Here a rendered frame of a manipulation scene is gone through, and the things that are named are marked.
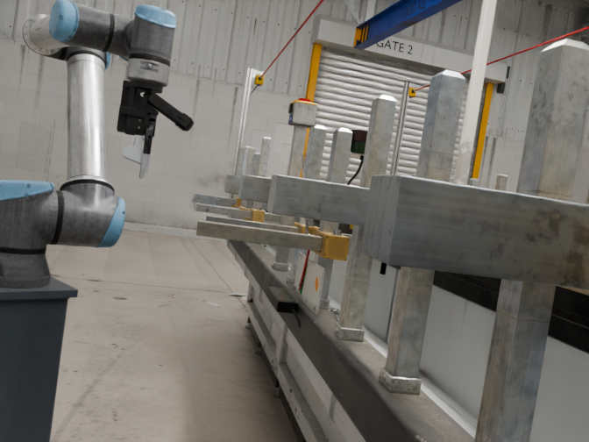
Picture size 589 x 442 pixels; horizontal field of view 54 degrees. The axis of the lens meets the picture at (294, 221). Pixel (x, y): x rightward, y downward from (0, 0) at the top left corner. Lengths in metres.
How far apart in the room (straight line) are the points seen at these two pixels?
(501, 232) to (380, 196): 0.04
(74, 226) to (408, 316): 1.07
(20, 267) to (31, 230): 0.10
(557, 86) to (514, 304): 0.20
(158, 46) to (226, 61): 7.85
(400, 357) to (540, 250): 0.60
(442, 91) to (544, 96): 0.24
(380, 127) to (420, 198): 0.84
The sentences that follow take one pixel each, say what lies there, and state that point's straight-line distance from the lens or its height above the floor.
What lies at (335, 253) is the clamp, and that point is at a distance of 1.19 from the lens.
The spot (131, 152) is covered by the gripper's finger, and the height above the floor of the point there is 0.98.
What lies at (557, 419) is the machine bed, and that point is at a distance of 0.88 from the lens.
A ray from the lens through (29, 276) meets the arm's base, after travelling 1.64.
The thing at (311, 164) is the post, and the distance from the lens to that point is 1.50.
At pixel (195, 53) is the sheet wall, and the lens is 9.13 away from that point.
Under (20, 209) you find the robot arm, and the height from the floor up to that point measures 0.80.
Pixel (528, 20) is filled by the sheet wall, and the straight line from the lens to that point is 11.55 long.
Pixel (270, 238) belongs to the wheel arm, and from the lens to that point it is 1.20.
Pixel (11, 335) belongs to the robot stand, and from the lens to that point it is 1.64.
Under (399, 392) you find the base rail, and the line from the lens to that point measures 0.82.
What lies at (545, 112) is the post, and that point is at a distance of 0.58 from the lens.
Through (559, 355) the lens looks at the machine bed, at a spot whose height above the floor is 0.78.
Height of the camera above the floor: 0.95
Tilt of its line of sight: 3 degrees down
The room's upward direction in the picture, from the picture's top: 8 degrees clockwise
